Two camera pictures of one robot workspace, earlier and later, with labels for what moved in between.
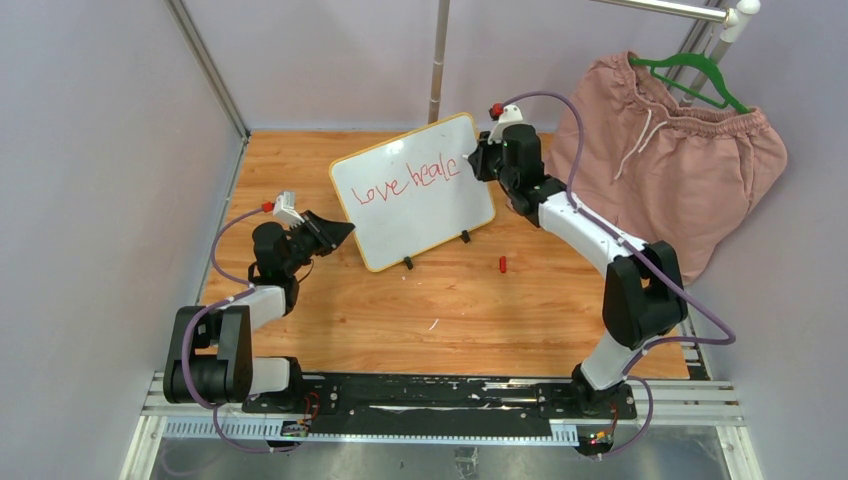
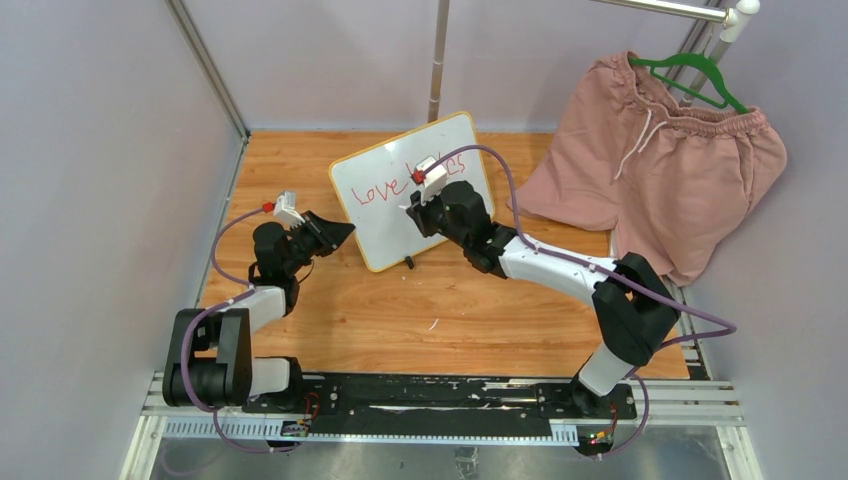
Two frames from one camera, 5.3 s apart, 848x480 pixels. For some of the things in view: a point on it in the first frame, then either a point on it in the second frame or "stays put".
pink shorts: x=655 y=171 stays put
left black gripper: x=327 y=235 stays put
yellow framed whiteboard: x=413 y=191 stays put
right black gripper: x=480 y=157 -> x=420 y=213
